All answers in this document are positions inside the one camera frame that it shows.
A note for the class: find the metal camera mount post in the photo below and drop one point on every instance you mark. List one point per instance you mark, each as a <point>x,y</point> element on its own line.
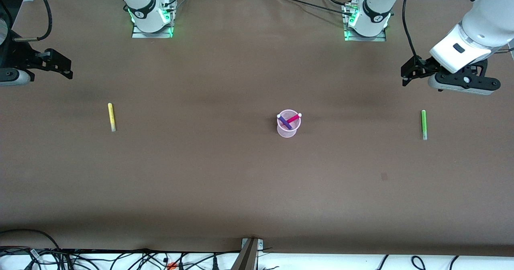
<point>247,258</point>

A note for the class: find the pink pen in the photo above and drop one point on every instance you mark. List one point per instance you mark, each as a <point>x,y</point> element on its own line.
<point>293,118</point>

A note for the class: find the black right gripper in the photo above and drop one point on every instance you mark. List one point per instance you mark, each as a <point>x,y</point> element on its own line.
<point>20,56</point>

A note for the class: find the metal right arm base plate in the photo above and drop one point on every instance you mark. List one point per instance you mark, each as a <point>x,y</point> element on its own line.
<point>138,35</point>

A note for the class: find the green pen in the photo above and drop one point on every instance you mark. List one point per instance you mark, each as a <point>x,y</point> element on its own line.
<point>423,123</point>

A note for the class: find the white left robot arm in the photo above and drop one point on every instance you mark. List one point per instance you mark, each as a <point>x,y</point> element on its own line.
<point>482,29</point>

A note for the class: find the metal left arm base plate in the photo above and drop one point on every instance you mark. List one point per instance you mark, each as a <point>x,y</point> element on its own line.
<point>377,39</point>

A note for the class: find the pink pen holder cup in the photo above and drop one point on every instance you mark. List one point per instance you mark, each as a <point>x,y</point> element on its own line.
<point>288,133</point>

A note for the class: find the yellow pen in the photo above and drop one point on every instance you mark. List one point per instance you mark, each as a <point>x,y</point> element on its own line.
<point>111,117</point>

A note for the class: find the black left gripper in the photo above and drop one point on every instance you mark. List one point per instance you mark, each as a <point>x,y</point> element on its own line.
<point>421,66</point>

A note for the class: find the purple pen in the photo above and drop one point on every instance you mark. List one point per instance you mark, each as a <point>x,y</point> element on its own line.
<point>284,121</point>

